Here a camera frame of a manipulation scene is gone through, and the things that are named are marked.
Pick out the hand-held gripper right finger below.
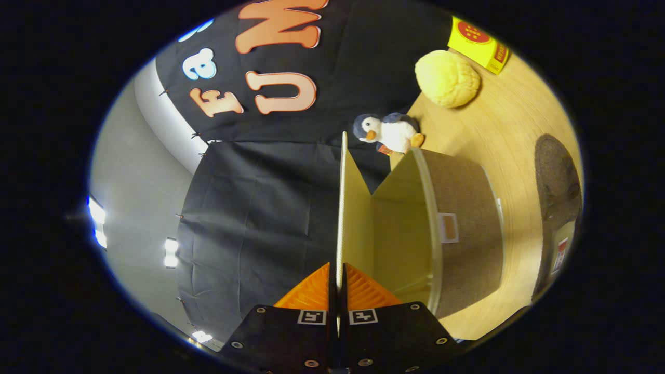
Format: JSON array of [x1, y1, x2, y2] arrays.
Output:
[[340, 262, 463, 374]]

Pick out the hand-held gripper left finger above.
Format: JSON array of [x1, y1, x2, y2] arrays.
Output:
[[218, 262, 338, 374]]

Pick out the brown fabric storage box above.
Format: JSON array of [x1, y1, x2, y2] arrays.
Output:
[[335, 131, 504, 320]]

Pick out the brown fuzzy shoe with bow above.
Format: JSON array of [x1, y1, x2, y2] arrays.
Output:
[[533, 134, 582, 303]]

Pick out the yellow book with red circle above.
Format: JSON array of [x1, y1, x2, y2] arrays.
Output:
[[448, 16, 511, 75]]

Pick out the yellow round plush cushion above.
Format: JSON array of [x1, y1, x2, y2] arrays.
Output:
[[415, 50, 481, 109]]

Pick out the penguin plush toy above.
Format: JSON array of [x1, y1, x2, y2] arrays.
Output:
[[353, 112, 425, 155]]

